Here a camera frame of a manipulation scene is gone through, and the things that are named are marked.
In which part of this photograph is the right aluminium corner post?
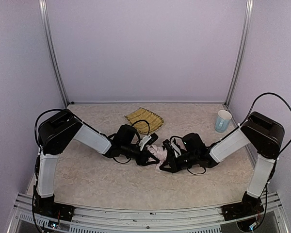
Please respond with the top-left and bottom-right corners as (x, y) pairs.
(225, 0), (254, 108)

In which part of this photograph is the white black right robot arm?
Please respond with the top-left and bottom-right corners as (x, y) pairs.
(160, 112), (285, 199)

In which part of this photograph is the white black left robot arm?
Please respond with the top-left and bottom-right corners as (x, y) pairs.
(34, 108), (153, 199)

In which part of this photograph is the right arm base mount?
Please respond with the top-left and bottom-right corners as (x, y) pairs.
(221, 192), (264, 221)

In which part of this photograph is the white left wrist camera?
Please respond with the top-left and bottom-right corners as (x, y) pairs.
(138, 133), (159, 151)

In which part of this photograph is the aluminium corner post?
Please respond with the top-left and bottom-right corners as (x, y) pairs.
(38, 0), (69, 107)
(225, 0), (254, 108)

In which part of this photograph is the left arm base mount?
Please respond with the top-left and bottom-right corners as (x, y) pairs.
(32, 185), (75, 222)

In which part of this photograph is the aluminium front rail frame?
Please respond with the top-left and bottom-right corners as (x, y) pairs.
(7, 191), (291, 233)

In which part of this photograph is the pink folding umbrella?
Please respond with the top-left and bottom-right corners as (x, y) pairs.
(147, 145), (167, 173)

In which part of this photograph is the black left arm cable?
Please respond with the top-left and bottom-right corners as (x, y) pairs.
(33, 109), (151, 165)

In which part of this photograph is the left aluminium corner post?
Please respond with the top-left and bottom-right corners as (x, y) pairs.
(38, 0), (69, 107)

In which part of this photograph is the woven bamboo tray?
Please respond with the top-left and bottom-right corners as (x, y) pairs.
(125, 107), (164, 134)

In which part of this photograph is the light blue mug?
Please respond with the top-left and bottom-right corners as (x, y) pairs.
(215, 110), (232, 133)

